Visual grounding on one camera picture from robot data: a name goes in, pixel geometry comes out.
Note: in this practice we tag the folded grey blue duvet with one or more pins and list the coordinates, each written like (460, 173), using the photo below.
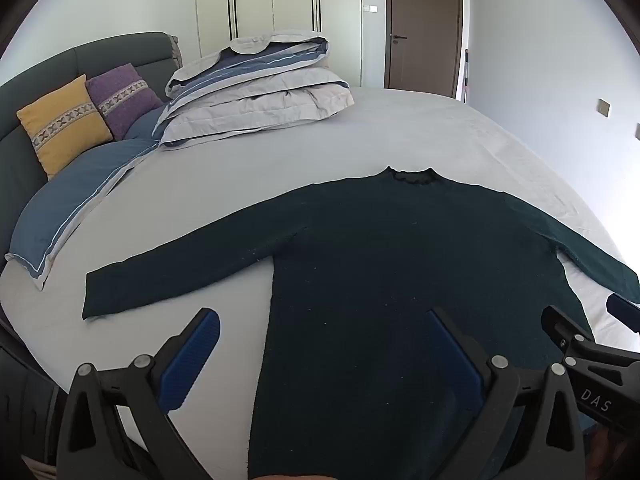
(260, 95)

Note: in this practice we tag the yellow patterned cushion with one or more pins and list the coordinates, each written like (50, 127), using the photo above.
(62, 122)

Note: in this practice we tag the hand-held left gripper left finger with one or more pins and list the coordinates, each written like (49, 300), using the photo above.
(192, 355)

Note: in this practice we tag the grey upholstered headboard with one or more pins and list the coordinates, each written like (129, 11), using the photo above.
(50, 75)

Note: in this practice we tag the thin stick beside door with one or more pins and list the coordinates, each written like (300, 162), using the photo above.
(467, 72)

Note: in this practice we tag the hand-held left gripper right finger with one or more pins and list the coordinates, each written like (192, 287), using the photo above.
(452, 360)

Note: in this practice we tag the white wardrobe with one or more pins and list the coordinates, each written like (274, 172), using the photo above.
(290, 0)

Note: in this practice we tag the purple patterned cushion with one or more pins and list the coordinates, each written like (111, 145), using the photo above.
(122, 97)

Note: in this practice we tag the blue pillow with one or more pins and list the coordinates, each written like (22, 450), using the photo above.
(75, 195)

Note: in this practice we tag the dark green sweater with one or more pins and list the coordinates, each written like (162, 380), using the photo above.
(375, 260)

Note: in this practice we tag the brown door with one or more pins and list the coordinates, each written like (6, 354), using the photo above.
(425, 20)

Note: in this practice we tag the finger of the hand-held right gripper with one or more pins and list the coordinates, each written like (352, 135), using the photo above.
(565, 332)
(625, 312)

